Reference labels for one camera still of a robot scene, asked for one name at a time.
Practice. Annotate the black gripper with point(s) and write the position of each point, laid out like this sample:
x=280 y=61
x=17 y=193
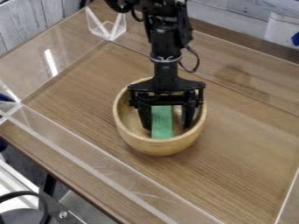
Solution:
x=165 y=89

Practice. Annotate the green rectangular block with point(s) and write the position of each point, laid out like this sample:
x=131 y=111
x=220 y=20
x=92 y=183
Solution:
x=161 y=122

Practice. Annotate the brown wooden bowl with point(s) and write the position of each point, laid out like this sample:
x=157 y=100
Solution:
x=137 y=137

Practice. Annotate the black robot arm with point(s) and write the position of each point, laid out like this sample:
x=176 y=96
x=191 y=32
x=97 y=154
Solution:
x=168 y=32

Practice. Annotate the black table leg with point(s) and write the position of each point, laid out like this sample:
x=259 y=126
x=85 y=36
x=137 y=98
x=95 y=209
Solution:
x=49 y=184

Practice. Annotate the blue object at right edge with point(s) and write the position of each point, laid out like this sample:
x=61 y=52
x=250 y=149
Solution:
x=295 y=39

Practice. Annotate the white container in background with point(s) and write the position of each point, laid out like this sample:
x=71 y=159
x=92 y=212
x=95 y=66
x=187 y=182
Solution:
x=282 y=27

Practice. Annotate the black chair at corner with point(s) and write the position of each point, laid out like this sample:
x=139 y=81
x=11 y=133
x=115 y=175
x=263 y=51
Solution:
x=49 y=213

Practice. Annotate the clear acrylic enclosure wall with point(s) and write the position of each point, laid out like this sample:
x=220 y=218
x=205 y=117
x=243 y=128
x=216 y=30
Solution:
x=228 y=179

